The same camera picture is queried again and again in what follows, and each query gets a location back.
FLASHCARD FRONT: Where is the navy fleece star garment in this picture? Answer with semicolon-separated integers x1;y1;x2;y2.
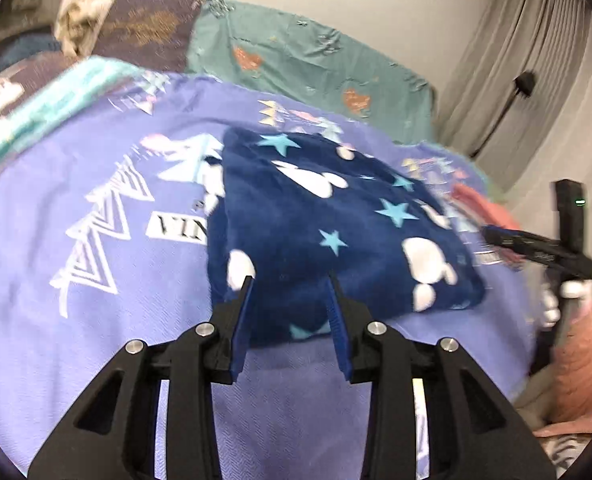
205;128;486;347

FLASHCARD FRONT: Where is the pink padded sleeve forearm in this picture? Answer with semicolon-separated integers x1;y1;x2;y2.
533;306;592;438

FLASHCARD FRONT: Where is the white gloved right hand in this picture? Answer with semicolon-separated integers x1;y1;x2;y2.
541;280;592;330

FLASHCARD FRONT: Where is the beige curtain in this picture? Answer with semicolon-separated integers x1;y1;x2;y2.
437;0;592;222

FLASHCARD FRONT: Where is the purple printed blanket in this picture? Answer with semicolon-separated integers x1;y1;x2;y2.
0;71;535;479

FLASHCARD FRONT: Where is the turquoise quilt edge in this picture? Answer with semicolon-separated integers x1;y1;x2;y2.
0;56;141;170

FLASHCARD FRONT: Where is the green heart-print sheet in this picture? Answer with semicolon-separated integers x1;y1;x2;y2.
187;0;435;144

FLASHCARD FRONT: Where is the dark purple deer-print bedding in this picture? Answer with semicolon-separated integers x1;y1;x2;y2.
0;52;79;121

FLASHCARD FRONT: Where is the dark purple tree-print pillow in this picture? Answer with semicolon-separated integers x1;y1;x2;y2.
92;0;204;73

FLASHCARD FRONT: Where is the beige knitted cloth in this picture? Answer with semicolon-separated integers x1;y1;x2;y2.
54;0;114;58

